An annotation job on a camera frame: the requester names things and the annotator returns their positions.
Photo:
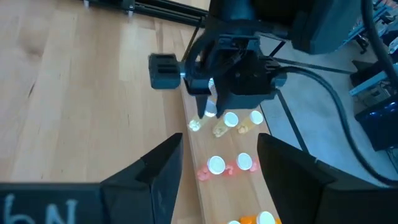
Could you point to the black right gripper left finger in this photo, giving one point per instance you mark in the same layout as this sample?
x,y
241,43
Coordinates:
x,y
149,193

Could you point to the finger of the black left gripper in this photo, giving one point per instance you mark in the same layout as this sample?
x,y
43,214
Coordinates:
x,y
201,104
223,107

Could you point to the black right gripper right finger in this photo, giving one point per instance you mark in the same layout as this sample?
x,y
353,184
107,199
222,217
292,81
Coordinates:
x,y
298,193

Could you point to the pink translucent pill bottle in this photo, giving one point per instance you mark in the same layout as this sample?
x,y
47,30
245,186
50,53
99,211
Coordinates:
x,y
265,218
216,165

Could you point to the red translucent pill bottle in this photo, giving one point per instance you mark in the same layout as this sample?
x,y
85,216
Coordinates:
x,y
244,161

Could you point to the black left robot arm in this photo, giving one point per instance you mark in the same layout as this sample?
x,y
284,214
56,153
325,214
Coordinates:
x,y
326,25

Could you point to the black blue equipment case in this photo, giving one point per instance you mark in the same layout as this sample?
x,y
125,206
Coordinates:
x,y
381,124

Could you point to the grey metal stand base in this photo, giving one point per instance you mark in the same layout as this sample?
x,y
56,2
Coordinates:
x,y
370,82

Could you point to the wooden shelf with black frame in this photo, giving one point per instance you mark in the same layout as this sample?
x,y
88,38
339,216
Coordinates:
x,y
227,199

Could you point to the black aluminium table frame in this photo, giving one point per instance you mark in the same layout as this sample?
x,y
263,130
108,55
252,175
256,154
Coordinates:
x,y
168,11

